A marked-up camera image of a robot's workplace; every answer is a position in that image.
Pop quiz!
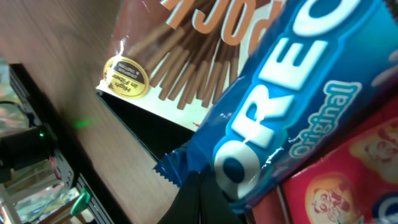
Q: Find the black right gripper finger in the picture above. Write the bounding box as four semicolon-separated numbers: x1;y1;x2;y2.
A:
159;170;242;224

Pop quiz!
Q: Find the brown Pocky box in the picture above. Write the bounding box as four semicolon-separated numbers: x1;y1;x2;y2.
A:
97;0;285;131

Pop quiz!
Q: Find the red Hello Panda box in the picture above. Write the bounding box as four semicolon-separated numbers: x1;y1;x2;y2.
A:
252;97;397;224

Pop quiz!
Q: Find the blue Oreo cookie pack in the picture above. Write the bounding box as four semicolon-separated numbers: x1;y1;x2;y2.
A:
155;0;397;213

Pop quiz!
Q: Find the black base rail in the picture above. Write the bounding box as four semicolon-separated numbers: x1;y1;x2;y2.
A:
9;63;131;224

